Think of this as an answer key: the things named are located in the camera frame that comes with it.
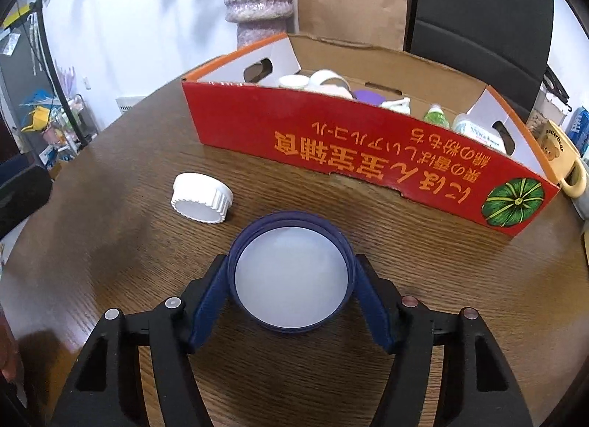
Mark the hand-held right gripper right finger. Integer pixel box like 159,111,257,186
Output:
353,253,535,427

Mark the blue drink can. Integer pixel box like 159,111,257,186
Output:
568,106,589,147

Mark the clear green bottle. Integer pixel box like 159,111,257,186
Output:
422,105,451,130

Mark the glass clip jar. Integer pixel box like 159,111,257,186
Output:
525,66,571,133

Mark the purple ribbed bottle cap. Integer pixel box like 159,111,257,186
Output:
353,89,385,105

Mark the white jar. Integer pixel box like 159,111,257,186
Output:
306,69,355,99

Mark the cluttered shelf cart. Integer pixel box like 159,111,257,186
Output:
18,91,99,165

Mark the dark blue round lid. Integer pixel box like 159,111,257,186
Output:
227,212,356,333

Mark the purple wall sticker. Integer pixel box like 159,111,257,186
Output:
54,66,79,99

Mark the black stand pole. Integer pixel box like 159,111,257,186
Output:
28,1,97,147

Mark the yellow bear mug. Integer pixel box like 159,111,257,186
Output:
534,120,589,198

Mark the white ribbed bottle cap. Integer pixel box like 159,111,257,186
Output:
172,172,234,224

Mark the black paper bag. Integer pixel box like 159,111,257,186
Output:
404,0,554,111

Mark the white pill bottle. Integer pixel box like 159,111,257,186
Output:
452,114,516,155

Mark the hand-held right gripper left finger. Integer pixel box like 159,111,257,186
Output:
50,252,231,427

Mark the black chair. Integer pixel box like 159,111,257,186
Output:
0,165,53,239

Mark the red cardboard box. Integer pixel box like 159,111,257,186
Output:
181,32,561,238

